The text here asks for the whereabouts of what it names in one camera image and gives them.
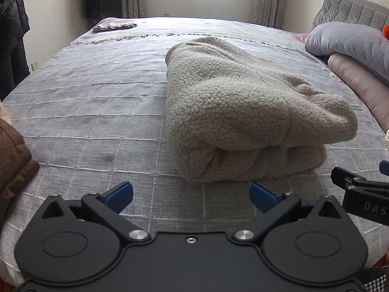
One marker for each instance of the folded pink patterned cloth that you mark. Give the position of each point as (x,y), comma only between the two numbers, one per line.
(115,25)

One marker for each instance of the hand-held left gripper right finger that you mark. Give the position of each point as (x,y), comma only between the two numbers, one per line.
(263,196)

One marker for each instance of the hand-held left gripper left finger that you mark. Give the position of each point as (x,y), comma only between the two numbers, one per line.
(120,195)

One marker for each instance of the cream fleece jacket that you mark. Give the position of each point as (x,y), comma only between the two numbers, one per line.
(243,106)

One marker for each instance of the grey velvet pillow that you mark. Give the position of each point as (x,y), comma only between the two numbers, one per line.
(349,41)

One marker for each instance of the black hanging coat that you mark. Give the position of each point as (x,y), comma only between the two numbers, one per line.
(12,36)

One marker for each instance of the grey quilted headboard cushion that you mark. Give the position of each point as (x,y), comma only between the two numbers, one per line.
(346,9)

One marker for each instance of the red fluffy object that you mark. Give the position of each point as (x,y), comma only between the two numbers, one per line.
(386,31)

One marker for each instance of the black white checked cloth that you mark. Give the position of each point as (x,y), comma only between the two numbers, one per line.
(376,281)

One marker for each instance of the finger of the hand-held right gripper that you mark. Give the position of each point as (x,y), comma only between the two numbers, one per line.
(384,168)
(358,183)

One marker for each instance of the grey checked bedspread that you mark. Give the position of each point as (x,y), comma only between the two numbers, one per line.
(91,103)

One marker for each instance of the brown jacket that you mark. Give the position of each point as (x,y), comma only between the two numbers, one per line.
(15,161)

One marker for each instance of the dark pink pillow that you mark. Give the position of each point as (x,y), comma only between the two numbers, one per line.
(301,37)

